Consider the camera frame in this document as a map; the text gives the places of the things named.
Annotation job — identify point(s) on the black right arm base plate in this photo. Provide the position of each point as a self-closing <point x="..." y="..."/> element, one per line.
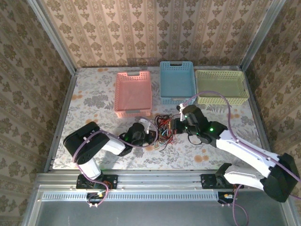
<point x="207" y="181"/>

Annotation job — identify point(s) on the pink perforated plastic basket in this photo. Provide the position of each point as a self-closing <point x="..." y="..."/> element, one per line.
<point x="132" y="94"/>

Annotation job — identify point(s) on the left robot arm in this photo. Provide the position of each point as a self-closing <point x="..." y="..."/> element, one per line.
<point x="82" y="155"/>

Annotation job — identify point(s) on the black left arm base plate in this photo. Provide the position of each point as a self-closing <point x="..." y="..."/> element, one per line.
<point x="111" y="181"/>

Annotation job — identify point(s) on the aluminium frame post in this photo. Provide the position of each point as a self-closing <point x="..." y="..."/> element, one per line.
<point x="53" y="35"/>
<point x="261" y="35"/>

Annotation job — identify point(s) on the yellow perforated plastic basket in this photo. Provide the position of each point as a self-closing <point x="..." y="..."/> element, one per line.
<point x="221" y="82"/>

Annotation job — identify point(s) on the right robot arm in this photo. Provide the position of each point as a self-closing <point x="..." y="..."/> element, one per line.
<point x="247" y="146"/>

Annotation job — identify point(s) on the floral patterned table cover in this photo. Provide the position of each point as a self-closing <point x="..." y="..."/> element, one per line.
<point x="94" y="94"/>

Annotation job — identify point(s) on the aluminium table side rail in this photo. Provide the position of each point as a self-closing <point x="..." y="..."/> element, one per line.
<point x="252" y="89"/>
<point x="61" y="117"/>

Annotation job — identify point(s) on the grey metal shelf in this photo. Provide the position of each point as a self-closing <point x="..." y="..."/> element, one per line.
<point x="152" y="214"/>

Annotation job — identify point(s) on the black connector bracket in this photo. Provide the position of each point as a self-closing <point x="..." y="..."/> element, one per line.
<point x="224" y="196"/>
<point x="94" y="196"/>

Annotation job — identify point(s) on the blue perforated plastic basket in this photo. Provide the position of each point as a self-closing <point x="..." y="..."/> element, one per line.
<point x="177" y="80"/>

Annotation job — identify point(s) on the aluminium mounting rail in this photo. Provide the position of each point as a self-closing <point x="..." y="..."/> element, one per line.
<point x="160" y="180"/>

